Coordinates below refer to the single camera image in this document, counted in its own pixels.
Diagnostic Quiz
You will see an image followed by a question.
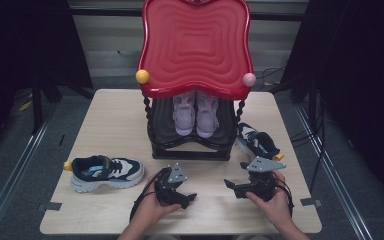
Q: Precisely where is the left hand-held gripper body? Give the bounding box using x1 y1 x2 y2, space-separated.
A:
154 162 188 208

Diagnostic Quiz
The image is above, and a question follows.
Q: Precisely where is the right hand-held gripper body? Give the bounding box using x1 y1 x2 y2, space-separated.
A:
246 156 287 203

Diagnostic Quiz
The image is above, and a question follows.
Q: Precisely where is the navy and white sneaker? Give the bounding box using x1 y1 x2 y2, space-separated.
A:
63 154 146 194
234 122 285 168

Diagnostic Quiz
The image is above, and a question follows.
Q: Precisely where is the translucent purple jelly sandal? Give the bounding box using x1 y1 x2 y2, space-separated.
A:
172 91 197 137
195 90 220 139

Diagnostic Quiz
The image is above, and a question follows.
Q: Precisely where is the red and black shoe rack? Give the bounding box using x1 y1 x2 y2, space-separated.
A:
135 0 258 162

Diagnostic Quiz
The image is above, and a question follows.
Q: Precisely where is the person's left hand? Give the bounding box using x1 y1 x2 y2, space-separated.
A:
136 181 183 231

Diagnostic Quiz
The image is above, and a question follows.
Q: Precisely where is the person's right hand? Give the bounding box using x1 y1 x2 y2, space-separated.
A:
245 170 294 231

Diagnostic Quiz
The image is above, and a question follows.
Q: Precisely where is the grey tape piece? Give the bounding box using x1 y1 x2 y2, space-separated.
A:
300 197 324 208
44 201 63 212

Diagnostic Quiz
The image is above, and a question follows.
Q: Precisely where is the black curtain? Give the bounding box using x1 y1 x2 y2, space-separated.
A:
0 0 94 158
279 0 384 209

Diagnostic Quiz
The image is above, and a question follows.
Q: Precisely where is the black metal stand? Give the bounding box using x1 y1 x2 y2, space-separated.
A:
29 76 63 136

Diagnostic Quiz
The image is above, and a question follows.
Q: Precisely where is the yellow strip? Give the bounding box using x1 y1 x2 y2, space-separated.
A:
18 99 34 113

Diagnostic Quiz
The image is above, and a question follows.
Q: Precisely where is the right hand-held gripper black cable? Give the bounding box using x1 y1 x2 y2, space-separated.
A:
274 178 295 218

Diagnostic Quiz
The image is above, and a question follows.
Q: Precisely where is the hand-held gripper black cable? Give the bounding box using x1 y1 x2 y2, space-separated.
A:
274 178 295 218
129 168 168 223

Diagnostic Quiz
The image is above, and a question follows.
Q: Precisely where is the left hand-held gripper black cable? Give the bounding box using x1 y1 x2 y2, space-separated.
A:
129 168 168 223

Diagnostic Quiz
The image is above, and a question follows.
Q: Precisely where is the black floor cable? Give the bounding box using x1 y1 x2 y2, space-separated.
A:
288 93 328 179
256 66 286 89

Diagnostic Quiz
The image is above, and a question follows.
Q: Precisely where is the metal floor rail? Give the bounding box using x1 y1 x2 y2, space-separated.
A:
0 99 63 240
293 103 376 240

